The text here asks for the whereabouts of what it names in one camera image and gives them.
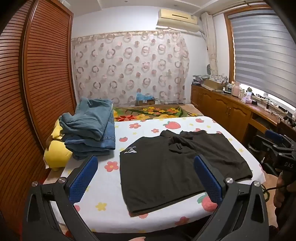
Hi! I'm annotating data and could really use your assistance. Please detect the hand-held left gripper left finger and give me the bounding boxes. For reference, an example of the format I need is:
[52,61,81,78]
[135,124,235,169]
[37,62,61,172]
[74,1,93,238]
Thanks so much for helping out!
[23,155,100,241]

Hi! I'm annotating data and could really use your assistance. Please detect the wooden cabinet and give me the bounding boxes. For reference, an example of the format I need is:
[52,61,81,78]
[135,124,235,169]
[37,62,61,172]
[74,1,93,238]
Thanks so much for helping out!
[191,83,296,149]

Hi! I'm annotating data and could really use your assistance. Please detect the wooden louvered wardrobe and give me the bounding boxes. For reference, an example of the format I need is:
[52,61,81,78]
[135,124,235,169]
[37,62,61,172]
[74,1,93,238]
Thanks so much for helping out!
[0,0,78,241]

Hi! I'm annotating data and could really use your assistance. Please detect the black office chair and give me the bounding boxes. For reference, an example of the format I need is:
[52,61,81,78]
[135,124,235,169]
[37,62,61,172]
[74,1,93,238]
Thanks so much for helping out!
[246,139,278,175]

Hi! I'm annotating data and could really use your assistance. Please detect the wooden window frame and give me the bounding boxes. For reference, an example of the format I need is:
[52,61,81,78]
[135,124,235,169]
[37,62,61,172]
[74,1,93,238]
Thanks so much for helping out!
[223,7,280,85]

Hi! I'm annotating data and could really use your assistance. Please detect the black charging cables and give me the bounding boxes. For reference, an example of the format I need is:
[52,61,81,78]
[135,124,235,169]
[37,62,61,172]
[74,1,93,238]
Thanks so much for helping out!
[258,94,296,122]

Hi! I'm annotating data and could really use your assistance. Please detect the pile of papers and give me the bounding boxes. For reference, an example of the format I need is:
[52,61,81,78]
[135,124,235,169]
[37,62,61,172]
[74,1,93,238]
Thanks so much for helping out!
[192,74,209,85]

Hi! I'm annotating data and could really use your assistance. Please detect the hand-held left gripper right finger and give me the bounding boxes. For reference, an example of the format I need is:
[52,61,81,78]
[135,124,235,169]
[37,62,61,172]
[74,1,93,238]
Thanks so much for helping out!
[194,155,270,241]

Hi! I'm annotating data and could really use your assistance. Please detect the person's right hand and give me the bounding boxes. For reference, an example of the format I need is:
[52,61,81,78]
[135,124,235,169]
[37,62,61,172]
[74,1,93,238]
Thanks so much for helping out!
[274,171,292,214]

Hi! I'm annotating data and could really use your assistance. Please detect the black pants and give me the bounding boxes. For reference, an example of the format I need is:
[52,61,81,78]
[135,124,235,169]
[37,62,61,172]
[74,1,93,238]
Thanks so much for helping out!
[120,130,253,215]

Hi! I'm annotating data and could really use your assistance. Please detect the beige drape curtain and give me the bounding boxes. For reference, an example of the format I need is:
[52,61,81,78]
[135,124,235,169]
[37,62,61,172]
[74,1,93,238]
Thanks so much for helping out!
[201,11,219,78]

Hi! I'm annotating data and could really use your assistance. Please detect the floral cloth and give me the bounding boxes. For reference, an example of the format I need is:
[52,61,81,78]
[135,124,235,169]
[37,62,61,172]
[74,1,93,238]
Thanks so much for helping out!
[209,75,228,83]

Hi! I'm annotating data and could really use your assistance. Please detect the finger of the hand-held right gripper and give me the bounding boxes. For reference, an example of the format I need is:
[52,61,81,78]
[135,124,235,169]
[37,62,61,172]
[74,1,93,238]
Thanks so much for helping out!
[252,135,281,161]
[265,129,295,150]

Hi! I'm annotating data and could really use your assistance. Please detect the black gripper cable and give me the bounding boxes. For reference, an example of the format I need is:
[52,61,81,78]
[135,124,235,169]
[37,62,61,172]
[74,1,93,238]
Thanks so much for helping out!
[262,185,279,194]

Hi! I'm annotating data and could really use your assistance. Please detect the dark blue folded jeans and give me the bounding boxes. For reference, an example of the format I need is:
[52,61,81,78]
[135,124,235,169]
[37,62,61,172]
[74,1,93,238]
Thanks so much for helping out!
[63,109,116,161]

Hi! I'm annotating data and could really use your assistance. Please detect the small cardboard box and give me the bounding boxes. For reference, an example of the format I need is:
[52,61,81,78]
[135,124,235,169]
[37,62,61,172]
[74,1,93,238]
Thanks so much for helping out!
[135,97,156,106]

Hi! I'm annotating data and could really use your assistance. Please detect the blue plastic bag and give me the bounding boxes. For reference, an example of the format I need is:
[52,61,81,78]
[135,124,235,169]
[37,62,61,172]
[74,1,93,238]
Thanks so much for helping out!
[136,93,154,101]

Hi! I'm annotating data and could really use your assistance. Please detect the open cardboard box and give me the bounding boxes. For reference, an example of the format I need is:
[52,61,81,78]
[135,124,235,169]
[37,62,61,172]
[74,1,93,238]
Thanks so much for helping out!
[202,77,228,91]

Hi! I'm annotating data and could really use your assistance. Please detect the grey striped window blind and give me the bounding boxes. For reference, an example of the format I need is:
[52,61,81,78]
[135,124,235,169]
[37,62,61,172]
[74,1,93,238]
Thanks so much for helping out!
[229,9,296,107]

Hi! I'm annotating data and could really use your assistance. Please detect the beige wall air conditioner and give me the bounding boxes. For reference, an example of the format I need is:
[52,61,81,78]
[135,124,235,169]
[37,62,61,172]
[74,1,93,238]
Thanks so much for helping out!
[157,9,200,32]

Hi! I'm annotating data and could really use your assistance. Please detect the light blue folded jeans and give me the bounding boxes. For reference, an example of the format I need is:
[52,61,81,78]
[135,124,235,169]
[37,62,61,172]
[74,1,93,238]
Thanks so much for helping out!
[59,97,114,141]

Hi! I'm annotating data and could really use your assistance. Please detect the white fruit print bed sheet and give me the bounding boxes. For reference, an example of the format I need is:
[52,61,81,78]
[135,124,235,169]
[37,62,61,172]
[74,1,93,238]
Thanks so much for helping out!
[45,116,263,233]

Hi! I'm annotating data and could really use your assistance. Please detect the yellow plush toy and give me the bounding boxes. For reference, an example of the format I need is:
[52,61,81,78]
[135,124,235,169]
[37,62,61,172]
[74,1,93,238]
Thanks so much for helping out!
[44,119,73,171]

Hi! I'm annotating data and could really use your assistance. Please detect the sheer circle pattern curtain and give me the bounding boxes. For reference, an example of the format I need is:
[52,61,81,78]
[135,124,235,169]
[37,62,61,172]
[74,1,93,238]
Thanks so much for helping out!
[72,30,190,108]

